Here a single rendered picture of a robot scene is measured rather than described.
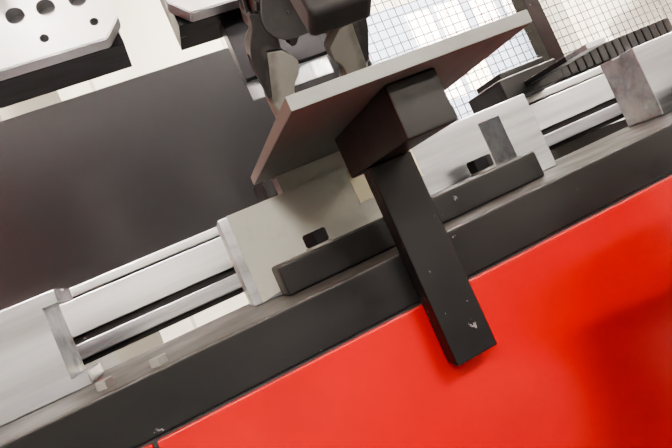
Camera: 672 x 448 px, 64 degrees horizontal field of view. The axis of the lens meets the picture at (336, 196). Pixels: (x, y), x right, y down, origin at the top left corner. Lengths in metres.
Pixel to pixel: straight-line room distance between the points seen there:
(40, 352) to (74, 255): 0.55
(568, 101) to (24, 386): 0.91
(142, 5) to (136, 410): 3.00
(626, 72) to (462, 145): 0.28
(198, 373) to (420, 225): 0.21
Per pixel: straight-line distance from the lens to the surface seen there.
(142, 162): 1.11
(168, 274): 0.81
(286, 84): 0.47
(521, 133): 0.68
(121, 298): 0.82
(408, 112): 0.36
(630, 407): 0.58
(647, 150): 0.61
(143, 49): 3.22
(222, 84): 1.15
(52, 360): 0.57
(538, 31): 1.74
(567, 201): 0.54
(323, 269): 0.51
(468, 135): 0.64
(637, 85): 0.82
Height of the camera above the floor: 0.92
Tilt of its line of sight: 2 degrees up
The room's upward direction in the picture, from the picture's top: 24 degrees counter-clockwise
